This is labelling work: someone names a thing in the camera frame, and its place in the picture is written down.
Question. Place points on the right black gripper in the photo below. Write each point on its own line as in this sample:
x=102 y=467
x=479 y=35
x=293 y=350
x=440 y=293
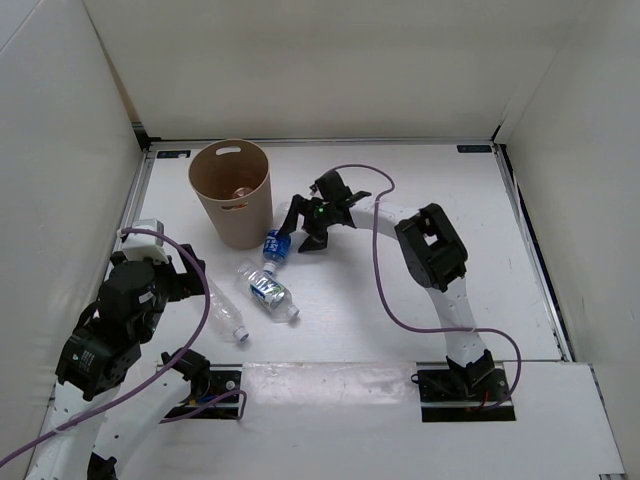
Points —
x=317 y=239

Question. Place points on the left blue corner sticker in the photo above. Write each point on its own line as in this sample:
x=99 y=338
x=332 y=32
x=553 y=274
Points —
x=173 y=154

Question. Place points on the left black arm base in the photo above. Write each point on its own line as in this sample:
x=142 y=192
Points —
x=223 y=378

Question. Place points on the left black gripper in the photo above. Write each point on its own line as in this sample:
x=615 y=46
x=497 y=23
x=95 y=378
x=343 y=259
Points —
x=185 y=281

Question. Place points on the tan cylindrical waste bin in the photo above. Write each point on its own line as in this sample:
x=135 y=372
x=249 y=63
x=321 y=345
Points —
x=216 y=172

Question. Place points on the right aluminium frame rail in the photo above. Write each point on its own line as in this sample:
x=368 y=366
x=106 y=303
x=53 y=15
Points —
x=534 y=252

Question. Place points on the green blue label bottle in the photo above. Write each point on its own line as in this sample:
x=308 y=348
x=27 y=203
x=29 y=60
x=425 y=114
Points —
x=272 y=297

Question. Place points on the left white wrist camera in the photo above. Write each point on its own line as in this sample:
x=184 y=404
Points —
x=140 y=247

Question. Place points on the left aluminium frame rail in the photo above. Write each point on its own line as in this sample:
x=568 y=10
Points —
x=137 y=191

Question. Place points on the blue corner sticker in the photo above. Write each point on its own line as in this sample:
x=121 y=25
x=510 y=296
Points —
x=173 y=154
x=473 y=148

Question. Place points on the orange plastic bottle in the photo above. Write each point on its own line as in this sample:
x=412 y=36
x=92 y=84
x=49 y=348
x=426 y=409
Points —
x=241 y=192

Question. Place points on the clear unlabelled plastic bottle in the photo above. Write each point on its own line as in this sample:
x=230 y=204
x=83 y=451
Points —
x=224 y=316

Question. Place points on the aluminium frame rail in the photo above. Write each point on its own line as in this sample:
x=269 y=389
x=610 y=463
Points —
x=534 y=252
x=137 y=191

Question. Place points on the right blue corner sticker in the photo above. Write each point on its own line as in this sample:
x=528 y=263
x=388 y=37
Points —
x=473 y=148

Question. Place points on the blue label plastic bottle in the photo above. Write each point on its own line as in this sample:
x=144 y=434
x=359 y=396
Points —
x=276 y=248

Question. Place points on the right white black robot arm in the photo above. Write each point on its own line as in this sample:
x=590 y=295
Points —
x=433 y=252

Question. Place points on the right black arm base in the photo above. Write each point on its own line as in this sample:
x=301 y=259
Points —
x=444 y=400

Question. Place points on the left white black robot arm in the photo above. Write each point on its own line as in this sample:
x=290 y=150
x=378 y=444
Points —
x=93 y=429

